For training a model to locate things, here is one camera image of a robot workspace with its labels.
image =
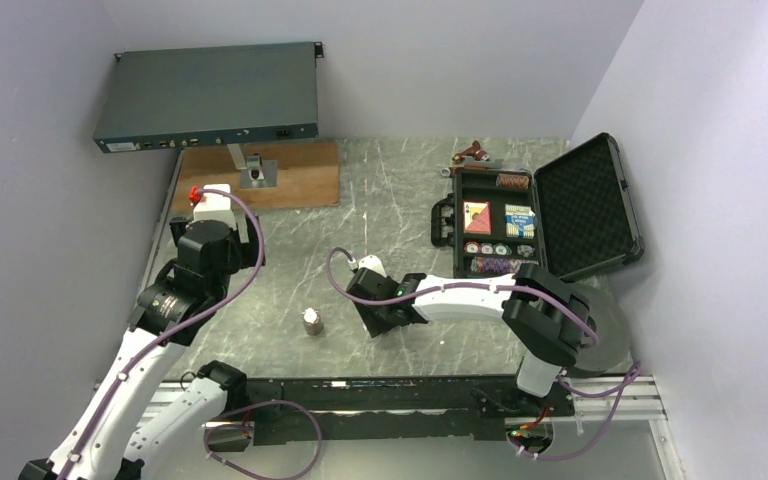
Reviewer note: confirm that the blue orange chip stack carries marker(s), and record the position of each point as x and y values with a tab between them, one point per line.
526	251

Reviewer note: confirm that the poker chips row in case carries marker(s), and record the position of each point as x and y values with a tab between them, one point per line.
497	265

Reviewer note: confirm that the silver metal stand bracket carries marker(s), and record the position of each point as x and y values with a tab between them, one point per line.
255	172

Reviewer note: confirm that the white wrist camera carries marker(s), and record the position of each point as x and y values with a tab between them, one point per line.
370	262
211	206

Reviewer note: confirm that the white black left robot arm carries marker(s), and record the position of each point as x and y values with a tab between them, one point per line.
107	442

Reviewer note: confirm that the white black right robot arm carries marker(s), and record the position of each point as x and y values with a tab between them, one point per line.
543	312

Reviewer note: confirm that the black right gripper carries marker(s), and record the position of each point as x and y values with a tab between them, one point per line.
374	325

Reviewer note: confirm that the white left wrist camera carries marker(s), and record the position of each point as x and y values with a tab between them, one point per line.
211	206

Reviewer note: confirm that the black aluminium mounting rail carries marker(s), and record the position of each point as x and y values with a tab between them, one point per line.
481	407

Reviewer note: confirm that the black poker set case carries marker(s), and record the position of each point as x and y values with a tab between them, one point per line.
585	221

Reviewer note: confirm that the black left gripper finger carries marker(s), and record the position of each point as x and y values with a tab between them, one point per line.
251	250
178	227

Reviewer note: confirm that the clear round plastic disc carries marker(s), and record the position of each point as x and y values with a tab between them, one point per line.
521	226

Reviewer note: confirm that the poker chip roll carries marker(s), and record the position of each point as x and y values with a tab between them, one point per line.
513	181

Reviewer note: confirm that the red playing card deck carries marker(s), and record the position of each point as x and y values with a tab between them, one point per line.
477	218

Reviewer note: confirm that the brown wooden board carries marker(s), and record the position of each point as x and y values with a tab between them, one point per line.
305	174

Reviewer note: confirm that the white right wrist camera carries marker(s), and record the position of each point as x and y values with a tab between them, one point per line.
370	262

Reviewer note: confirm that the green twenty chip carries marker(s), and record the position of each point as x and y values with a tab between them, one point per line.
502	249

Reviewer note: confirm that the dark green rack unit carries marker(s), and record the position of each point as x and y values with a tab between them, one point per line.
194	97

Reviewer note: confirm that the red five chip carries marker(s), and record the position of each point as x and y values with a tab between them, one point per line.
472	247

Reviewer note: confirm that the blue playing card deck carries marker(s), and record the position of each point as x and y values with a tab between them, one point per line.
521	210

